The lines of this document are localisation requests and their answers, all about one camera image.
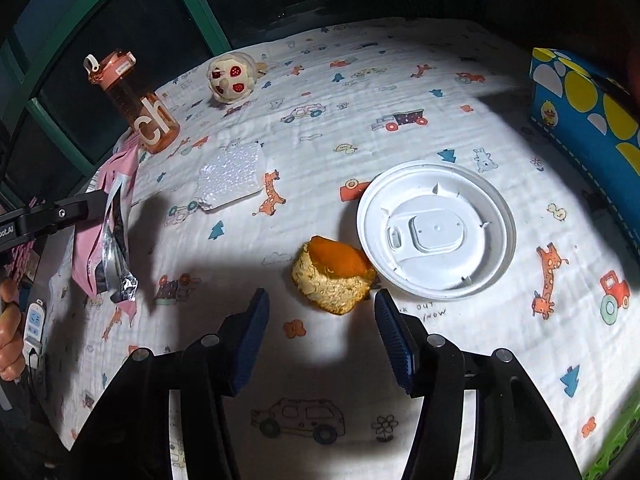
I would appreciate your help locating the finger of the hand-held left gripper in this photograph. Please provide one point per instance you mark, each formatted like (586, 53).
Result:
(65, 212)

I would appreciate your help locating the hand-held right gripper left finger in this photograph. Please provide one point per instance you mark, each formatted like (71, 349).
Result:
(250, 340)

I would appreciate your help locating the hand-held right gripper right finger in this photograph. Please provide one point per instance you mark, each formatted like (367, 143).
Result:
(395, 345)

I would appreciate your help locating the pink snack wrapper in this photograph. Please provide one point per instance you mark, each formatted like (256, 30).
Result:
(85, 260)

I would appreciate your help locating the green plastic basket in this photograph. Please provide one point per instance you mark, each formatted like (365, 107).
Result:
(620, 440)

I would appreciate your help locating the person's left hand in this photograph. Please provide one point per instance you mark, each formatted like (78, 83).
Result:
(10, 330)

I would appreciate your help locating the white power strip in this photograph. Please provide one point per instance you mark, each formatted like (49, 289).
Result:
(35, 320)

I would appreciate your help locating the white plastic cup lid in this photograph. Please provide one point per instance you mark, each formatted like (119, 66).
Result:
(435, 230)

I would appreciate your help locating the orange plastic water bottle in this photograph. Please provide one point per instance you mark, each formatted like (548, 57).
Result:
(145, 120)

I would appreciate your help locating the cream plush toy red spots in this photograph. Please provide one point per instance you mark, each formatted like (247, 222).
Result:
(230, 80)

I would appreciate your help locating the white printed blanket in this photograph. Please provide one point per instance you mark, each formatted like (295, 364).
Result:
(350, 135)

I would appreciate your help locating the blue yellow-dotted tissue box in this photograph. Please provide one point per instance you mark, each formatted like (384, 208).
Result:
(590, 130)

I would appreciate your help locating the green window frame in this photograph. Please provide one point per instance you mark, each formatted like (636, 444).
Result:
(197, 5)

